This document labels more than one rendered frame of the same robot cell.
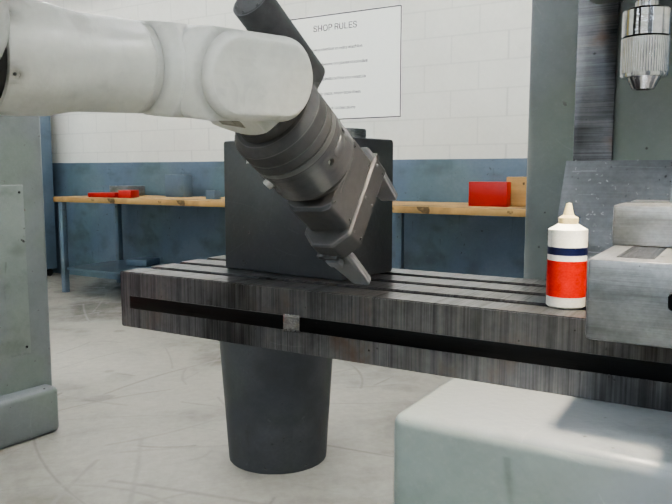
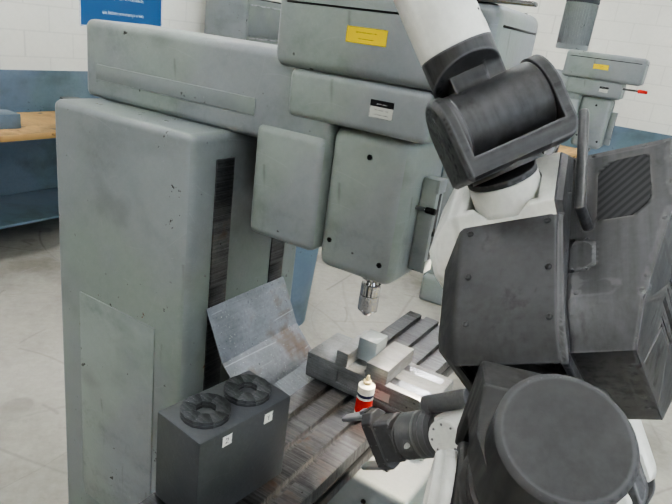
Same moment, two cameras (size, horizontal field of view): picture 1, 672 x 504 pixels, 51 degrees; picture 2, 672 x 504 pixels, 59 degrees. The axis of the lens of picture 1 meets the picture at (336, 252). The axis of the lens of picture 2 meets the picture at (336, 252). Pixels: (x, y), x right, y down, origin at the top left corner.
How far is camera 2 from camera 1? 1.49 m
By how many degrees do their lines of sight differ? 89
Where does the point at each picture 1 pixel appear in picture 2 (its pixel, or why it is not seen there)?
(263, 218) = (232, 475)
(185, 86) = not seen: hidden behind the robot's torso
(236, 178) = (211, 463)
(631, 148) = (231, 291)
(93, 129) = not seen: outside the picture
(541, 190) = (192, 331)
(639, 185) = (241, 311)
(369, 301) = (335, 471)
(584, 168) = (216, 310)
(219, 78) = not seen: hidden behind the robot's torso
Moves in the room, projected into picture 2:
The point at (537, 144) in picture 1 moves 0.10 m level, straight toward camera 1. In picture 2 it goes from (191, 304) to (228, 314)
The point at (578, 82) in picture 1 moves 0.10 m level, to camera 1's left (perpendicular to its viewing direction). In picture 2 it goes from (212, 262) to (203, 277)
